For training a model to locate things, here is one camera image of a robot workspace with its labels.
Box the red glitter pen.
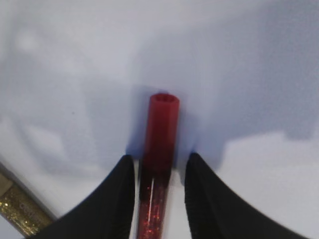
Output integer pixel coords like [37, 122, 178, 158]
[137, 93, 179, 239]

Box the gold glitter pen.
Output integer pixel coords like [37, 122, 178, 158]
[0, 164, 56, 238]

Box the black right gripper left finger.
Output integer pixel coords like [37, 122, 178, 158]
[34, 155, 135, 239]

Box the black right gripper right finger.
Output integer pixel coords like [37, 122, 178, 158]
[184, 153, 303, 239]

